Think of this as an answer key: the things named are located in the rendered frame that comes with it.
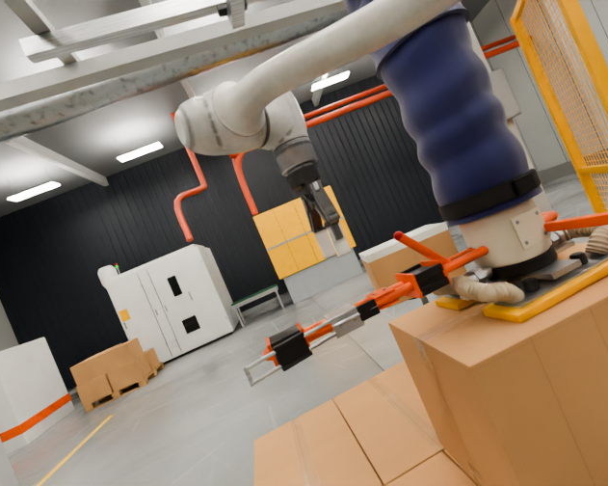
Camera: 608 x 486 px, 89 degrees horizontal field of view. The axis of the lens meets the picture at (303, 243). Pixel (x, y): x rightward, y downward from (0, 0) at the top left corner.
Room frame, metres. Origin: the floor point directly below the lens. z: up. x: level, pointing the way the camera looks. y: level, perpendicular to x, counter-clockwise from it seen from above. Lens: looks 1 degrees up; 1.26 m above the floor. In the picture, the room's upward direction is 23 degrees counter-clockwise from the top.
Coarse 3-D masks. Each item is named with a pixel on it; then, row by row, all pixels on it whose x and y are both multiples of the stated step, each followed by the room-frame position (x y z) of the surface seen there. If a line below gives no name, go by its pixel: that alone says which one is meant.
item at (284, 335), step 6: (288, 330) 0.70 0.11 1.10; (294, 330) 0.68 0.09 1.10; (300, 330) 0.66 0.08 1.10; (276, 336) 0.70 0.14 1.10; (282, 336) 0.67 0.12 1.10; (288, 336) 0.66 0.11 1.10; (270, 342) 0.66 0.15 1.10; (276, 342) 0.65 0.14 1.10; (270, 348) 0.65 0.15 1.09; (276, 360) 0.65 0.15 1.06
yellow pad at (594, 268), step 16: (576, 256) 0.70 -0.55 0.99; (592, 256) 0.72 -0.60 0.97; (576, 272) 0.68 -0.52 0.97; (592, 272) 0.66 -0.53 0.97; (528, 288) 0.68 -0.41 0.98; (544, 288) 0.66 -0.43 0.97; (560, 288) 0.65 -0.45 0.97; (576, 288) 0.64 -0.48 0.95; (496, 304) 0.70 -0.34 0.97; (512, 304) 0.66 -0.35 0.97; (528, 304) 0.64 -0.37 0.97; (544, 304) 0.63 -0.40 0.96; (512, 320) 0.64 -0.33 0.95
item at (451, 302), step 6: (510, 282) 0.83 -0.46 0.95; (438, 300) 0.88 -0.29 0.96; (444, 300) 0.87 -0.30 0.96; (450, 300) 0.85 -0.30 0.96; (456, 300) 0.83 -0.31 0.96; (462, 300) 0.81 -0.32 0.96; (474, 300) 0.81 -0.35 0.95; (438, 306) 0.89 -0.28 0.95; (444, 306) 0.86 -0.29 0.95; (450, 306) 0.83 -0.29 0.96; (456, 306) 0.81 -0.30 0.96; (462, 306) 0.81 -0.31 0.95
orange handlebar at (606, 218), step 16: (544, 224) 0.71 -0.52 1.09; (560, 224) 0.67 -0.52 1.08; (576, 224) 0.64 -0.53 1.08; (592, 224) 0.61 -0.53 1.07; (464, 256) 0.74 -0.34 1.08; (480, 256) 0.75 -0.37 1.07; (448, 272) 0.73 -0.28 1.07; (384, 288) 0.73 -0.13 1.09; (400, 288) 0.71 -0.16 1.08; (384, 304) 0.70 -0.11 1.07; (320, 336) 0.67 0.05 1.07
